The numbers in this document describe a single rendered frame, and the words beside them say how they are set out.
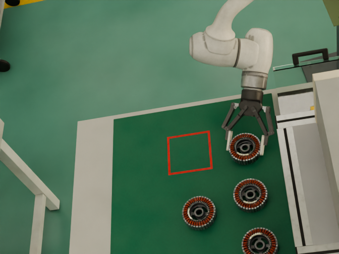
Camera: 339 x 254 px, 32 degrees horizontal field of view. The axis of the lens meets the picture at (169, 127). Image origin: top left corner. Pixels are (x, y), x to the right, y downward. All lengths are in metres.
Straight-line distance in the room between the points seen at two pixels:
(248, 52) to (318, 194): 0.64
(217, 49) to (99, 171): 0.63
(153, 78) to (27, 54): 0.88
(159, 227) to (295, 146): 0.60
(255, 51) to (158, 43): 1.52
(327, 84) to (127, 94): 1.95
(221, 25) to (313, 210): 0.73
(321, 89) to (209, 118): 0.76
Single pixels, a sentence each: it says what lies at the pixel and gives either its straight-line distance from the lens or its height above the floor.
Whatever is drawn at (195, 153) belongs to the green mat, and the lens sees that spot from 2.10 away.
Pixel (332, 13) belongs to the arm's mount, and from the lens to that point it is 2.41.
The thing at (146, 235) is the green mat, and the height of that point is 0.75.
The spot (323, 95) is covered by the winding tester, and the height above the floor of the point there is 1.32.
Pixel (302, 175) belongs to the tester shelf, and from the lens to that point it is 1.60.
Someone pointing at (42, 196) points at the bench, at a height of 0.20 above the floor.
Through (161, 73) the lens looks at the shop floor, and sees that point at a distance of 3.33.
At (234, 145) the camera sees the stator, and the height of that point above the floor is 0.78.
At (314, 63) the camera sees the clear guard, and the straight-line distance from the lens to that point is 1.86.
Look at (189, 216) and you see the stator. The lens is 1.96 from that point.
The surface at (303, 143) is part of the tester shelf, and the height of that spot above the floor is 1.11.
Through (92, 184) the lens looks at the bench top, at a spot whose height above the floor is 0.75.
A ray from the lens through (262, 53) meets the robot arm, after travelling 2.02.
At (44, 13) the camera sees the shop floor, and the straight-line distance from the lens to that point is 3.97.
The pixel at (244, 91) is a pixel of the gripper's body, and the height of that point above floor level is 0.89.
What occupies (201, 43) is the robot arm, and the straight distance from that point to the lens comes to 1.98.
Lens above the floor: 2.54
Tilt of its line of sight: 55 degrees down
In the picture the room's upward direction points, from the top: 24 degrees counter-clockwise
